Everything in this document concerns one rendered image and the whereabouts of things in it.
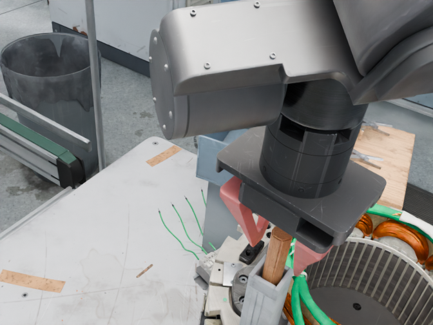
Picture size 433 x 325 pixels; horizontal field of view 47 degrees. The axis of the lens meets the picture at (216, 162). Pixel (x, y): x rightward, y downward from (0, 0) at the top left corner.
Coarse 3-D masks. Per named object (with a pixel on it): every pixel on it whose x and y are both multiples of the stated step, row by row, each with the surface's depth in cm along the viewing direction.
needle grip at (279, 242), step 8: (272, 232) 38; (280, 232) 38; (272, 240) 38; (280, 240) 38; (288, 240) 38; (272, 248) 39; (280, 248) 38; (288, 248) 38; (272, 256) 39; (280, 256) 39; (264, 264) 41; (272, 264) 40; (280, 264) 39; (264, 272) 41; (272, 272) 40; (280, 272) 40; (272, 280) 41; (280, 280) 41
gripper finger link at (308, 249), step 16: (240, 192) 34; (256, 192) 33; (256, 208) 33; (272, 208) 32; (288, 224) 32; (304, 224) 33; (304, 240) 32; (320, 240) 32; (304, 256) 33; (320, 256) 32
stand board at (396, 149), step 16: (384, 128) 81; (368, 144) 77; (384, 144) 77; (400, 144) 78; (384, 160) 74; (400, 160) 74; (384, 176) 71; (400, 176) 71; (384, 192) 68; (400, 192) 69; (400, 208) 67
